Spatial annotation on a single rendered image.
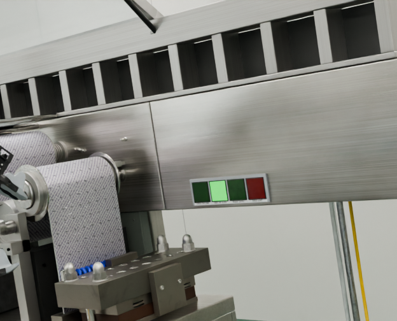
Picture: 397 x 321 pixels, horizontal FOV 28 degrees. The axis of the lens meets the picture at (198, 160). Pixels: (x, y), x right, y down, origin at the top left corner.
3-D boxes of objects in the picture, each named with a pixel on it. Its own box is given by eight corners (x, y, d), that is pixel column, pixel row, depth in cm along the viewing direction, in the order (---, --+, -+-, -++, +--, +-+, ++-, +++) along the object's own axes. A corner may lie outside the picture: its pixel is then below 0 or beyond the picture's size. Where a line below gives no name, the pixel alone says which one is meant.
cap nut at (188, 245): (179, 251, 213) (176, 235, 213) (188, 249, 216) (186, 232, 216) (189, 251, 211) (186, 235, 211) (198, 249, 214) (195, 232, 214)
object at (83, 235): (59, 285, 201) (48, 212, 200) (126, 263, 219) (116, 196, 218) (60, 285, 201) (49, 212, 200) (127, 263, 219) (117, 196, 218)
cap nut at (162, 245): (154, 251, 220) (151, 235, 219) (163, 249, 222) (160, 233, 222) (163, 251, 217) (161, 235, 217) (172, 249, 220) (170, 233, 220)
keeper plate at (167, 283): (154, 315, 197) (147, 272, 197) (181, 304, 205) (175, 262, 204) (161, 316, 196) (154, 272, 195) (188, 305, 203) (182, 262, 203)
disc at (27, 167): (13, 218, 209) (9, 163, 207) (15, 218, 210) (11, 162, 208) (49, 225, 200) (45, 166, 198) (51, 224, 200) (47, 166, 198)
